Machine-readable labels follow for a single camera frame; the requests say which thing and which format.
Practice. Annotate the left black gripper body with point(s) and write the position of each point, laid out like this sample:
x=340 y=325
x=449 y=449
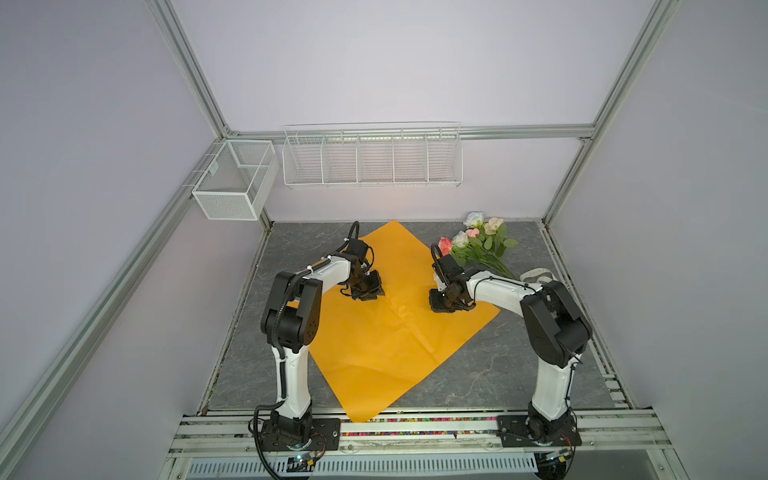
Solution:
x=366 y=285

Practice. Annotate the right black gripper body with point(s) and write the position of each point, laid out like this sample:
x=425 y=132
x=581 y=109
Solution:
x=442 y=301

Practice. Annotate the orange wrapping paper sheet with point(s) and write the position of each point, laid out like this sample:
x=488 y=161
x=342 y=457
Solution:
x=373 y=352

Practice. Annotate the white fake rose stem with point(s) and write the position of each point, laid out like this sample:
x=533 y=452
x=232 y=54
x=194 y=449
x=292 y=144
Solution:
x=471 y=222

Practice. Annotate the cream fake rose stem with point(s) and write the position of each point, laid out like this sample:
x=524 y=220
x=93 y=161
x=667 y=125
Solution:
x=493 y=225

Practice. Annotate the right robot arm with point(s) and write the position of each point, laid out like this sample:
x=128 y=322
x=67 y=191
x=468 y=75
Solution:
x=558 y=333

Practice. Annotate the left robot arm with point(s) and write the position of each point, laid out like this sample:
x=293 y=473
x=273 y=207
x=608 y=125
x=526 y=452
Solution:
x=290 y=323

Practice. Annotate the white printed ribbon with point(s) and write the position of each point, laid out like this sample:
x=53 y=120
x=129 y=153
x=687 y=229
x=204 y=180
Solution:
x=537 y=275

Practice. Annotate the small white mesh basket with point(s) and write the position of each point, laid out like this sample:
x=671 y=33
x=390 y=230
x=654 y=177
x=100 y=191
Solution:
x=236 y=183

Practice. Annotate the long white wire basket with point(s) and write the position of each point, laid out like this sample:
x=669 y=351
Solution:
x=373 y=154

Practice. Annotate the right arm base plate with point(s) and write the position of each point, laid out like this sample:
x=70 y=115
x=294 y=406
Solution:
x=532 y=430

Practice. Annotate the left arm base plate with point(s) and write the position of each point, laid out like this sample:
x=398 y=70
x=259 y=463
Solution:
x=282 y=434

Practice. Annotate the aluminium front rail frame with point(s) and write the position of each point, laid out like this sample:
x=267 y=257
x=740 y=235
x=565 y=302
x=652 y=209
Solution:
x=421 y=444

